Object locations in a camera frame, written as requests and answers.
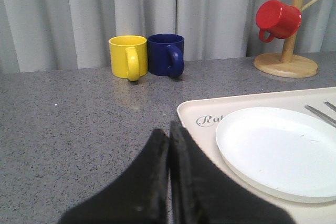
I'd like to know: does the silver chopstick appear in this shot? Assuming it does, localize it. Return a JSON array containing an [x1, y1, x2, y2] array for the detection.
[[324, 101, 336, 111]]

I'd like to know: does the dark blue mug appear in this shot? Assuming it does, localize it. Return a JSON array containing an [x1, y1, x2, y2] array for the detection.
[[147, 34, 184, 78]]

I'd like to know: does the grey pleated curtain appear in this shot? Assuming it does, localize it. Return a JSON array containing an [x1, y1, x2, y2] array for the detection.
[[0, 0, 336, 74]]

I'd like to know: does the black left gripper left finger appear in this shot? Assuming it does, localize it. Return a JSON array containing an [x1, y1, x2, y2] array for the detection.
[[59, 129, 169, 223]]

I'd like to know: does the cream rabbit print tray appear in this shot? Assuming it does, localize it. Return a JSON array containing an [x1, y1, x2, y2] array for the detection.
[[177, 88, 335, 223]]

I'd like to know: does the white round plate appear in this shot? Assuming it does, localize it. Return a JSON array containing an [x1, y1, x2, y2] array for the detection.
[[216, 107, 335, 203]]

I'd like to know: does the red enamel mug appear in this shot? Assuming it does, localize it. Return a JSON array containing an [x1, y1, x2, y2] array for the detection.
[[255, 0, 302, 43]]

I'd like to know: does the yellow mug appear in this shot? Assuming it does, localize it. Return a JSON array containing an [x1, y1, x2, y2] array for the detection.
[[109, 35, 148, 81]]

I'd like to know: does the wooden mug tree stand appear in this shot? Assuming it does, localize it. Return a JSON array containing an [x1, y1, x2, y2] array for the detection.
[[254, 0, 318, 78]]

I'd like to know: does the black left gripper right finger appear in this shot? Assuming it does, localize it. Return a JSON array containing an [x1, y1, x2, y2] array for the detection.
[[170, 122, 294, 223]]

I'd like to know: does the silver metal fork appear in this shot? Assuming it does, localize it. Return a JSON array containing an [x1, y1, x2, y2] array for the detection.
[[304, 105, 336, 127]]

